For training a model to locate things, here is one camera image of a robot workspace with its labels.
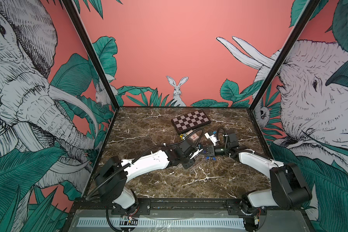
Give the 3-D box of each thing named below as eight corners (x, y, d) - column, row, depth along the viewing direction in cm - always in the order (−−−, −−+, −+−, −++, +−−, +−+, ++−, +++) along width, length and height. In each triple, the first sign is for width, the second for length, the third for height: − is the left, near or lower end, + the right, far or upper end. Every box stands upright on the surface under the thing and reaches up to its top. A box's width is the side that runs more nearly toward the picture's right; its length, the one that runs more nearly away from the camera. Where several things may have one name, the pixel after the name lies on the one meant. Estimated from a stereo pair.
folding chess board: (178, 134, 106) (178, 131, 104) (171, 121, 114) (171, 118, 112) (210, 123, 113) (211, 121, 111) (202, 111, 121) (202, 109, 119)
